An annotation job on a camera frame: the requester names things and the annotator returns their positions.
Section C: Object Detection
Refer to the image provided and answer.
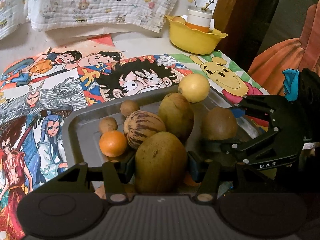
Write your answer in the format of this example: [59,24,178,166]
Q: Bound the left printed muslin cloth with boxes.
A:
[1,0,29,40]

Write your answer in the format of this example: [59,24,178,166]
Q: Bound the grey metal tray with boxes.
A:
[62,84,261,196]

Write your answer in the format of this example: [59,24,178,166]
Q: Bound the printed muslin cloth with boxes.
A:
[1,0,29,40]
[27,0,178,33]

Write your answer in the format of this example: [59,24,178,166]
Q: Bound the wooden door frame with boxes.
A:
[213,0,280,64]

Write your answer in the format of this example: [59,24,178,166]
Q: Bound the orange cloth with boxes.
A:
[248,3,319,101]

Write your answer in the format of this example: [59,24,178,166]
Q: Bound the brown green mango fruit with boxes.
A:
[158,93,194,143]

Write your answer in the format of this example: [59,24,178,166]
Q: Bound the striped pepino melon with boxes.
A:
[95,185,106,199]
[123,110,166,149]

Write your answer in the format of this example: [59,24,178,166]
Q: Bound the white orange plastic cup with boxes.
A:
[186,5,214,33]

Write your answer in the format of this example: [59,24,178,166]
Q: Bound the yellow plastic bowl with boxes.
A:
[166,15,228,55]

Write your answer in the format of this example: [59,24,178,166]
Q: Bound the small brown kiwi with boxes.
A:
[99,116,118,134]
[120,100,140,117]

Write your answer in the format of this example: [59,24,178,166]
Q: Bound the small orange tangerine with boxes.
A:
[183,173,201,187]
[99,131,127,157]

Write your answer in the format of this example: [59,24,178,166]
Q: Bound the winnie the pooh drawing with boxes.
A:
[171,50,268,104]

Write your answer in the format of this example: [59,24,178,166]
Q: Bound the yellow fruit in bowl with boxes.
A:
[172,16,186,24]

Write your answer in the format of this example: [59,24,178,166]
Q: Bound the yellow lemon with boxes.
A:
[178,73,210,103]

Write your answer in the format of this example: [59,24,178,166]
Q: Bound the anime warriors drawing poster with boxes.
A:
[1,69,87,239]

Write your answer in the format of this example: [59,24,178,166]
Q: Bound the right printed muslin cloth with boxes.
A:
[27,0,178,33]

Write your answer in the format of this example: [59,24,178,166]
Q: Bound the brown sapodilla fruit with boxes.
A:
[135,132,187,194]
[201,107,238,140]

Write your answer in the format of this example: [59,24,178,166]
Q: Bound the cartoon characters drawing poster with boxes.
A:
[1,35,192,105]

